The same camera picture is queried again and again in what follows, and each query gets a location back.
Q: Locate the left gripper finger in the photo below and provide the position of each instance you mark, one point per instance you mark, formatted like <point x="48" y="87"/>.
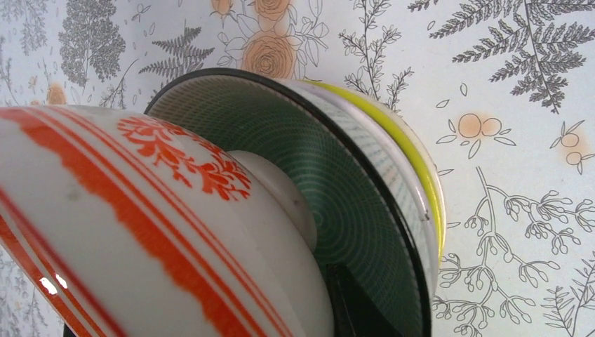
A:
<point x="354" y="313"/>

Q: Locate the pale green bowl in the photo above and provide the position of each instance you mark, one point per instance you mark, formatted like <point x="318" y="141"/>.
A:
<point x="365" y="214"/>

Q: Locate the yellow-green bowl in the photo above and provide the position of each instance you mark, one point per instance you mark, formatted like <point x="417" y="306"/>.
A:
<point x="360" y="100"/>

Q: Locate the red patterned white bowl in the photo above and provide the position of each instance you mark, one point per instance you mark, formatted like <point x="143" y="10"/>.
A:
<point x="132" y="226"/>

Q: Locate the beige bowl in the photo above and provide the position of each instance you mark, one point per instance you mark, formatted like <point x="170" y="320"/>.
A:
<point x="418" y="135"/>

